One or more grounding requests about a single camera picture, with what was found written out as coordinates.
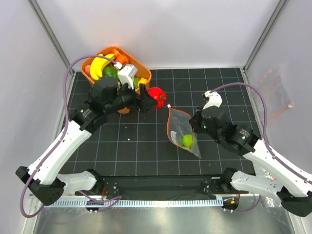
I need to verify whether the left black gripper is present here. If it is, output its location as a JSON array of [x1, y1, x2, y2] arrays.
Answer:
[[105, 79, 158, 115]]

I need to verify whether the red bell pepper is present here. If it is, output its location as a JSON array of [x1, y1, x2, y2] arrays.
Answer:
[[147, 87, 167, 109]]

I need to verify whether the light green round fruit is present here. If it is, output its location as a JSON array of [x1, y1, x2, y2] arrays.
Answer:
[[182, 134, 194, 149]]

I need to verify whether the orange plastic basket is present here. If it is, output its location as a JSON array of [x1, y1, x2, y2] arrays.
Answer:
[[76, 47, 151, 117]]

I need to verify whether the clear zip bag red zipper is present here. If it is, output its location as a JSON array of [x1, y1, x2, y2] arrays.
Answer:
[[166, 104, 201, 158]]

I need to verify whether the small orange pumpkin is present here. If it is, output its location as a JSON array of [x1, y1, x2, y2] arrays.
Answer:
[[115, 54, 129, 66]]

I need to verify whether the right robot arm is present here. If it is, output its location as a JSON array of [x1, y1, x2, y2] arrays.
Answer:
[[189, 106, 312, 217]]

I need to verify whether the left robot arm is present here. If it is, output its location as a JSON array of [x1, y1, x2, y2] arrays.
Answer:
[[16, 77, 158, 206]]

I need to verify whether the spare zip bags pile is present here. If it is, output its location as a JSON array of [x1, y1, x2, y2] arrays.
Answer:
[[249, 170, 305, 204]]

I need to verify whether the yellow lemon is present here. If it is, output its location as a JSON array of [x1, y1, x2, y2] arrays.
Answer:
[[137, 78, 148, 88]]

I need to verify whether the black grid mat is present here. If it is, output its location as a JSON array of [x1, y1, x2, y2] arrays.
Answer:
[[61, 68, 254, 176]]

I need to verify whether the green bell pepper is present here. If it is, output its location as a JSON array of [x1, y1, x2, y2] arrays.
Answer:
[[102, 66, 118, 79]]

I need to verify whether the yellow banana bunch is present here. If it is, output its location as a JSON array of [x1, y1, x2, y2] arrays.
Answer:
[[90, 57, 111, 81]]

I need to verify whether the pink peach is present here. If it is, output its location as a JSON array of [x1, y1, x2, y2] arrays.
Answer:
[[84, 65, 91, 76]]

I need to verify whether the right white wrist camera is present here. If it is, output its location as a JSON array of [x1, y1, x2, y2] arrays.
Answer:
[[203, 90, 222, 109]]

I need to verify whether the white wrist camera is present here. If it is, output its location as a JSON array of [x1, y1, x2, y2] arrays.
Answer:
[[117, 64, 137, 89], [203, 90, 222, 109]]

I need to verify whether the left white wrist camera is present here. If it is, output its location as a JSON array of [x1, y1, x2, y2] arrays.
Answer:
[[117, 64, 137, 89]]

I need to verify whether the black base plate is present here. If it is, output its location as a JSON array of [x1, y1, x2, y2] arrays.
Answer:
[[81, 175, 247, 201]]

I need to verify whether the slotted cable duct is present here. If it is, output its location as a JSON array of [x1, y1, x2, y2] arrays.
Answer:
[[48, 197, 224, 209]]

